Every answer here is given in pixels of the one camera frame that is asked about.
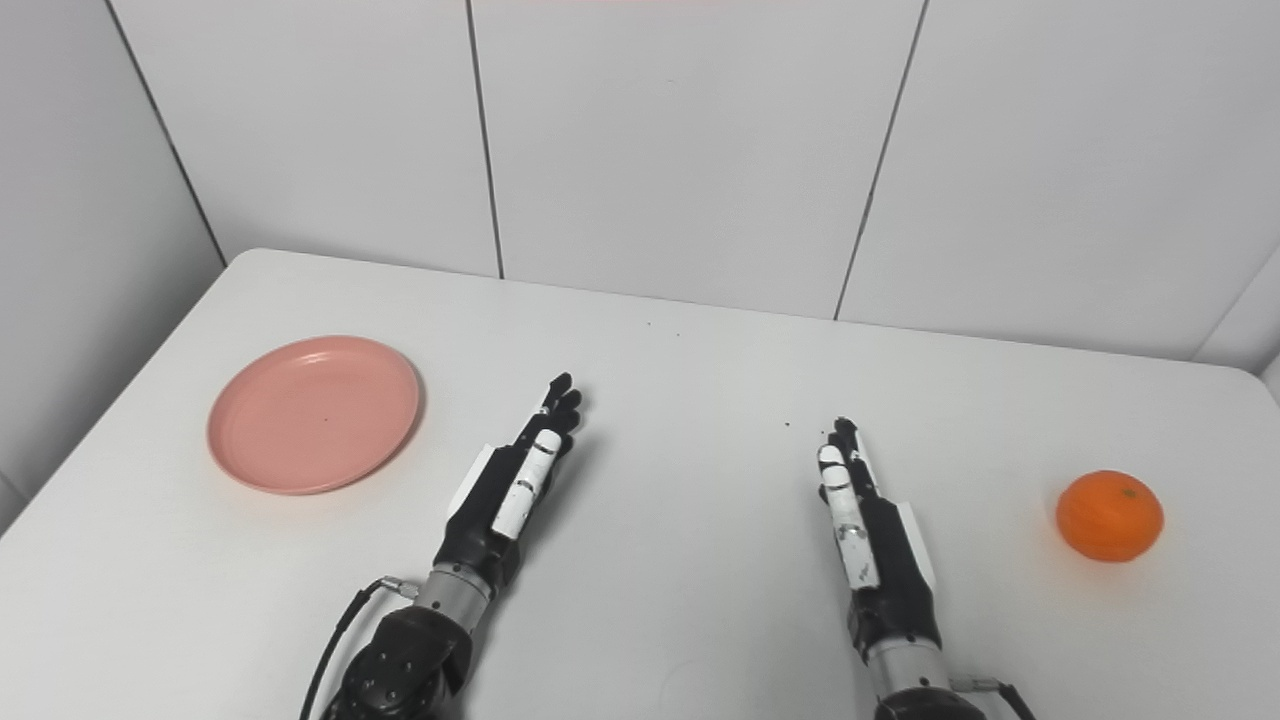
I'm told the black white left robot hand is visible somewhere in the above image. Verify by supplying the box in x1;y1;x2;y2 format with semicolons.
434;373;584;593

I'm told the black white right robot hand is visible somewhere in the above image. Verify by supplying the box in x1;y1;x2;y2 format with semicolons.
815;417;944;662

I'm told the pink round plate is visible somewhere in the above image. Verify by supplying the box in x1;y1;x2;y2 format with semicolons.
207;335;422;496

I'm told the orange fruit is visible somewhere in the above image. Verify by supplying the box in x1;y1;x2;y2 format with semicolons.
1056;470;1165;563

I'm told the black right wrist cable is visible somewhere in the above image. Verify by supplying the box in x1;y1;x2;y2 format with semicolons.
950;676;1037;720

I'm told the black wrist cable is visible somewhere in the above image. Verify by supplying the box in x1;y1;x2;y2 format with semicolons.
300;576;419;720
950;676;1037;720

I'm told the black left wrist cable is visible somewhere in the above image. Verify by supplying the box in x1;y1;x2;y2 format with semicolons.
300;576;419;720

